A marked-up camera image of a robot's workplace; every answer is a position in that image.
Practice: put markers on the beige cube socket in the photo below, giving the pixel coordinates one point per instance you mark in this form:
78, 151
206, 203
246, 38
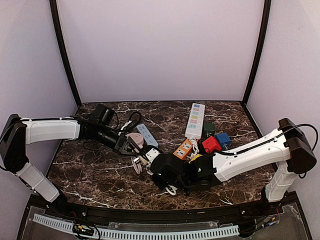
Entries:
150, 154

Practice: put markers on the yellow cube socket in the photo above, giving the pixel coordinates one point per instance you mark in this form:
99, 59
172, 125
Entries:
194, 158

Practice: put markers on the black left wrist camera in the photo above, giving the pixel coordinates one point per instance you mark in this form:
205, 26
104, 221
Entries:
103, 114

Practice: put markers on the red cube socket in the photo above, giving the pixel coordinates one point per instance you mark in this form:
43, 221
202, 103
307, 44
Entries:
211, 145

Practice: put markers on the small blue-white power strip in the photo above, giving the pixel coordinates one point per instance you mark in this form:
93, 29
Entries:
148, 137

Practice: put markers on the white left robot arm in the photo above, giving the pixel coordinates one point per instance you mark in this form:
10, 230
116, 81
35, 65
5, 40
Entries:
21, 136

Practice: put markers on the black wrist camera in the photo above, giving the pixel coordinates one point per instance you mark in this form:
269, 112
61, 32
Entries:
103, 114
168, 169

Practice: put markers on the long white power strip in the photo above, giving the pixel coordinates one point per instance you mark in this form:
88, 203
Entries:
195, 122

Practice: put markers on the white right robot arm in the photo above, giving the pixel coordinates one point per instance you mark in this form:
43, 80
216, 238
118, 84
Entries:
287, 146

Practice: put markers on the dark green cube socket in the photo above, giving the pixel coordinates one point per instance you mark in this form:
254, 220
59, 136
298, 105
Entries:
208, 130

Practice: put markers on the black front rail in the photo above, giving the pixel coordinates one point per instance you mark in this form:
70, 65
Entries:
141, 202

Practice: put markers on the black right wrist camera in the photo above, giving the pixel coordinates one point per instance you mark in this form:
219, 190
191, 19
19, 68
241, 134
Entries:
168, 169

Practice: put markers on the blue cube socket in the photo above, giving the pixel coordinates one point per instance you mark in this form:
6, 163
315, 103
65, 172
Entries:
223, 140

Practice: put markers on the white slotted cable duct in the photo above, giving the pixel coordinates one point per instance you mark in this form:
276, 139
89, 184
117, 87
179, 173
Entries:
122, 231

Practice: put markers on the pink round socket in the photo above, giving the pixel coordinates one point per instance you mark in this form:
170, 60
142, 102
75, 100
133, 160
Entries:
137, 138

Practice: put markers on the orange plug adapter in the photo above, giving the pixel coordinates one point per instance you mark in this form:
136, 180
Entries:
184, 149

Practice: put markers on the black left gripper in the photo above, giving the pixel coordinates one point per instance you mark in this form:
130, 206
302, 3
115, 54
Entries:
121, 144

